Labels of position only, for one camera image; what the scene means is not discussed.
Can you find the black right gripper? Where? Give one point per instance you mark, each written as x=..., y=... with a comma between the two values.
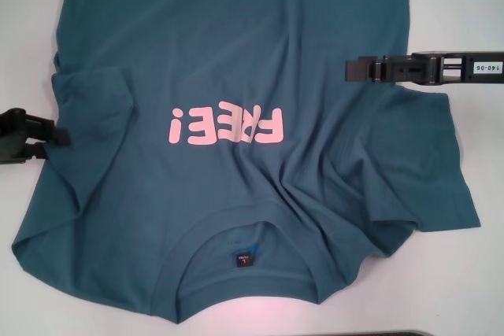
x=484, y=68

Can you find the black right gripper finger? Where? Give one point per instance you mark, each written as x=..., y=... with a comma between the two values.
x=358, y=71

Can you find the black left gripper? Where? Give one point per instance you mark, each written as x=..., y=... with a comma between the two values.
x=12, y=149

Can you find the blue t-shirt with pink print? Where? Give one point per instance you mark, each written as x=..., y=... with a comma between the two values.
x=197, y=194

